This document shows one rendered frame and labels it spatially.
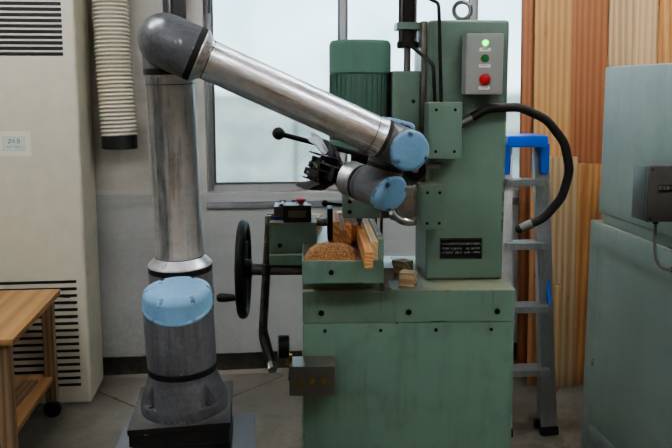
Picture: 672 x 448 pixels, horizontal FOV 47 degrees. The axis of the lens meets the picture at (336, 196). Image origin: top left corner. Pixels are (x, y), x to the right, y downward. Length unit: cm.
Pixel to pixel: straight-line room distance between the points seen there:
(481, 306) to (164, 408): 89
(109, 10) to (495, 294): 207
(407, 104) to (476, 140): 22
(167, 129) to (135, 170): 186
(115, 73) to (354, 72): 151
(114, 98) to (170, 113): 167
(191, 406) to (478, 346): 84
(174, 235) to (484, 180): 88
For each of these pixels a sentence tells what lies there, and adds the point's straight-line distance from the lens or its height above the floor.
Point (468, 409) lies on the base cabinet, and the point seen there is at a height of 46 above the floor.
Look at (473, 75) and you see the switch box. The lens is 211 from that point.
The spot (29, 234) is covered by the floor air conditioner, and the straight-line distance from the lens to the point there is 345.
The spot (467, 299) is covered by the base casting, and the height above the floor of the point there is 77.
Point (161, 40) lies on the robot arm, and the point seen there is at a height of 143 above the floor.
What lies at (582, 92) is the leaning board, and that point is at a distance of 376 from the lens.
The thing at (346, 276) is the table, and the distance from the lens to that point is 199.
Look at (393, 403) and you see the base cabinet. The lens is 220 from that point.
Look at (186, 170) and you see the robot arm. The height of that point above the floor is 115.
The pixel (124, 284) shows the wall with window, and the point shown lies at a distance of 372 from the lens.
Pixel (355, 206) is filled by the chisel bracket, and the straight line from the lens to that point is 223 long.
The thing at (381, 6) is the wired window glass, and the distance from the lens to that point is 371.
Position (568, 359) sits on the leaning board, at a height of 13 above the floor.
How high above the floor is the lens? 133
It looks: 8 degrees down
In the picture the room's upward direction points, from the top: straight up
